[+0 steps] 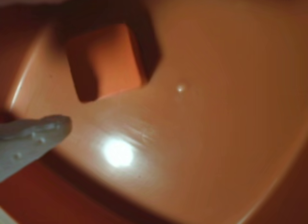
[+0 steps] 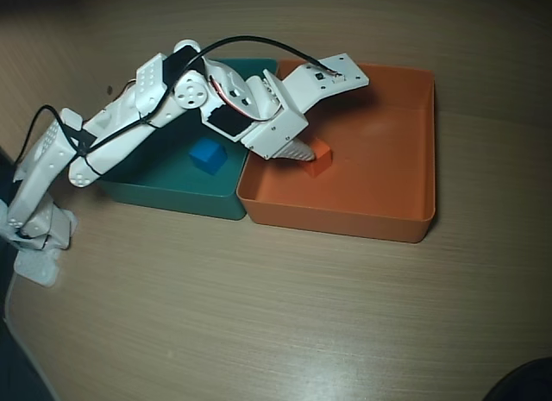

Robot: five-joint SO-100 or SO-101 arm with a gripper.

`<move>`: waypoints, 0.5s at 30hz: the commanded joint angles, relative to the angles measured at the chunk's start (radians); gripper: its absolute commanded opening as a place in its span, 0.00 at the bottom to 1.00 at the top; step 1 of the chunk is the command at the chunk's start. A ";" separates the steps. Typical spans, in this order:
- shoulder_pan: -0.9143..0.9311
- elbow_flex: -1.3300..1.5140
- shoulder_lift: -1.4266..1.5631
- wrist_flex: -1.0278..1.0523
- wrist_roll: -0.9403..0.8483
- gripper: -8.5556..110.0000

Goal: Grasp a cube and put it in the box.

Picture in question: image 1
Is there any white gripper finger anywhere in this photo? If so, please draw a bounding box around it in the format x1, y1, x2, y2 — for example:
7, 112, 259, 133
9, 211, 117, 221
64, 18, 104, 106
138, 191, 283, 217
0, 115, 73, 184

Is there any orange cube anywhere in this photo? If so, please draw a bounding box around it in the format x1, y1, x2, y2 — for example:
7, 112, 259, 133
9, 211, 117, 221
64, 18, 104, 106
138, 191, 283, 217
64, 23, 148, 104

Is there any orange plastic box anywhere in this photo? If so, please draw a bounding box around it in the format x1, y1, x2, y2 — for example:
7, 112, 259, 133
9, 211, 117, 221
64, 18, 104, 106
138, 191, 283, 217
0, 0, 308, 224

